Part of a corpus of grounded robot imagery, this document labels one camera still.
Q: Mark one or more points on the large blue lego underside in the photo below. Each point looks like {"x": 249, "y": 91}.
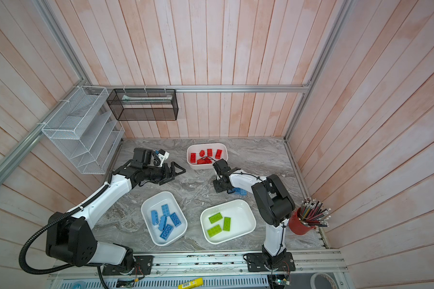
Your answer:
{"x": 235, "y": 191}

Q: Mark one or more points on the green lego long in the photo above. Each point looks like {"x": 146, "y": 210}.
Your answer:
{"x": 214, "y": 231}

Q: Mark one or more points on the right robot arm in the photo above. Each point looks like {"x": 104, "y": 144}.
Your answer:
{"x": 275, "y": 206}

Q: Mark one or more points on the white bin front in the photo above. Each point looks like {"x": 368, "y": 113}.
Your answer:
{"x": 243, "y": 221}

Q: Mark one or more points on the yellow marker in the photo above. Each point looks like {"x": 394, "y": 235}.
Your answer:
{"x": 192, "y": 284}

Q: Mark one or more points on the white wire shelf rack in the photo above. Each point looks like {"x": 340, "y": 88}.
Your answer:
{"x": 86, "y": 135}

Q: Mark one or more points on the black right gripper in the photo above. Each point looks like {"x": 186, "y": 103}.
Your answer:
{"x": 217, "y": 188}

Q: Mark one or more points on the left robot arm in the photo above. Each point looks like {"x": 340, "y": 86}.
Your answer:
{"x": 70, "y": 238}

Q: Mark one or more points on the blue lego small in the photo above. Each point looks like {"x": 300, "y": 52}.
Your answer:
{"x": 165, "y": 210}

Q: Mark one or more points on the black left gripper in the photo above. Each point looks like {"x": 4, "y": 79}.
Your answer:
{"x": 167, "y": 176}

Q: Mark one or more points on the white bin left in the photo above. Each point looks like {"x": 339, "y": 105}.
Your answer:
{"x": 155, "y": 203}

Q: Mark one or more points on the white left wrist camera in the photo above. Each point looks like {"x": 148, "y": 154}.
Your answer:
{"x": 160, "y": 156}

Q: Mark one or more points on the white bin with red legos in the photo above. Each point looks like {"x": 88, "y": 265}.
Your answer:
{"x": 196, "y": 148}

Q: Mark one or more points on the red cup with pencils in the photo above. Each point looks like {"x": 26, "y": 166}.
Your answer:
{"x": 309, "y": 216}

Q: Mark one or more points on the white tape roll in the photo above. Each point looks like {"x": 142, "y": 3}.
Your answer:
{"x": 322, "y": 281}

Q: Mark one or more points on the black mesh basket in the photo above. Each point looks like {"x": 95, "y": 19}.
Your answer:
{"x": 143, "y": 104}

